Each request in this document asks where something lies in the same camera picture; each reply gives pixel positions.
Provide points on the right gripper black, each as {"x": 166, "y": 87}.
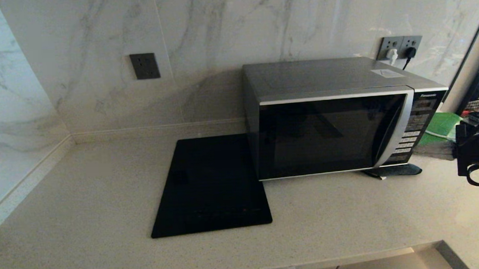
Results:
{"x": 478, "y": 148}

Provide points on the black glass microwave door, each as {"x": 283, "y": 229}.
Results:
{"x": 324, "y": 137}

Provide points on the silver microwave oven body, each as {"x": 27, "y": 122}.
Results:
{"x": 322, "y": 76}

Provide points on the green plastic cutting board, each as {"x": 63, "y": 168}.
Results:
{"x": 443, "y": 123}

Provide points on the dark blue cloth pad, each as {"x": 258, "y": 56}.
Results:
{"x": 398, "y": 170}

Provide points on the black power plug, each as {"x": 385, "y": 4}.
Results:
{"x": 410, "y": 54}

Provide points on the white power plug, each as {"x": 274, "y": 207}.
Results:
{"x": 392, "y": 55}

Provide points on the grey socket with black plug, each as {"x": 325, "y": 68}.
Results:
{"x": 415, "y": 42}

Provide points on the grey socket with white plug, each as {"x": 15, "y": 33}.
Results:
{"x": 389, "y": 43}

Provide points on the beige narrow cabinet front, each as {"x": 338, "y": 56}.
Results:
{"x": 382, "y": 265}

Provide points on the black glass induction cooktop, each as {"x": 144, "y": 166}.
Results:
{"x": 209, "y": 184}

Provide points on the single dark grey wall socket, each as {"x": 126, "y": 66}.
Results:
{"x": 144, "y": 66}

